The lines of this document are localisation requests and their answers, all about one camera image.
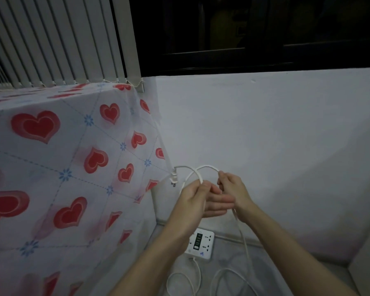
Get person's right hand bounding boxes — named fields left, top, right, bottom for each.
left=217, top=171, right=257, bottom=214

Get person's left hand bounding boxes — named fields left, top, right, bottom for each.
left=167, top=181, right=236, bottom=235

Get white power cable with plug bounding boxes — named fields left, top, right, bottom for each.
left=166, top=165, right=266, bottom=296

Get person's right forearm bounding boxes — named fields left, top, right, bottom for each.
left=238, top=203, right=360, bottom=296

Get person's left forearm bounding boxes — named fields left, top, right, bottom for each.
left=109, top=223, right=195, bottom=296

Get white power strip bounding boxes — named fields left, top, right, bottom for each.
left=185, top=228, right=215, bottom=260

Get white cloth with red hearts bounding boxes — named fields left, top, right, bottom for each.
left=0, top=82, right=173, bottom=296

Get white vertical window blinds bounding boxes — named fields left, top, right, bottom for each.
left=0, top=0, right=142, bottom=89

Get dark window with black frame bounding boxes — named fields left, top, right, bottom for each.
left=128, top=0, right=370, bottom=78

